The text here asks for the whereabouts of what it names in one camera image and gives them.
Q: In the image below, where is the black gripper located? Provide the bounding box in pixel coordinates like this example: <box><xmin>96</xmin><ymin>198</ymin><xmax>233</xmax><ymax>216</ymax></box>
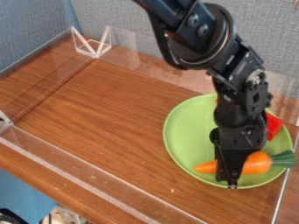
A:
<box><xmin>209</xmin><ymin>123</ymin><xmax>267</xmax><ymax>189</ymax></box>

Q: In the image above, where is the orange toy carrot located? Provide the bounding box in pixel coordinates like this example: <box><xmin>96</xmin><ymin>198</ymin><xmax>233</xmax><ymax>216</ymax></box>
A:
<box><xmin>195</xmin><ymin>150</ymin><xmax>296</xmax><ymax>174</ymax></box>

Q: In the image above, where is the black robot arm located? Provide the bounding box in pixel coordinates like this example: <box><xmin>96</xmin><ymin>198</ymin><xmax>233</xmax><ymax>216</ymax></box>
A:
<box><xmin>132</xmin><ymin>0</ymin><xmax>272</xmax><ymax>188</ymax></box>

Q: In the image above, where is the green plate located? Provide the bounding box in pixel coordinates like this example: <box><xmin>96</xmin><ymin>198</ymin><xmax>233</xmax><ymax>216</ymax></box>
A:
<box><xmin>163</xmin><ymin>94</ymin><xmax>294</xmax><ymax>189</ymax></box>

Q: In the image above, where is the red rectangular block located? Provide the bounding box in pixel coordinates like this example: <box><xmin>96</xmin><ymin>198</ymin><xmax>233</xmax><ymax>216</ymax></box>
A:
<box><xmin>213</xmin><ymin>98</ymin><xmax>286</xmax><ymax>142</ymax></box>

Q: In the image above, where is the clear acrylic enclosure wall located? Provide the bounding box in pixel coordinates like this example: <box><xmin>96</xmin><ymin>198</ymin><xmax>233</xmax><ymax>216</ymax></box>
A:
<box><xmin>0</xmin><ymin>29</ymin><xmax>299</xmax><ymax>224</ymax></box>

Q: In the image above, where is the black cable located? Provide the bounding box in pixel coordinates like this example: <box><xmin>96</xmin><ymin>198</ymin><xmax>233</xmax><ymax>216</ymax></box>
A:
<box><xmin>148</xmin><ymin>14</ymin><xmax>188</xmax><ymax>71</ymax></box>

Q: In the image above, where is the clear acrylic corner bracket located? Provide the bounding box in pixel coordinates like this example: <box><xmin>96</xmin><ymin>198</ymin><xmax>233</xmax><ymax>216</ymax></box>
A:
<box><xmin>69</xmin><ymin>26</ymin><xmax>112</xmax><ymax>59</ymax></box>

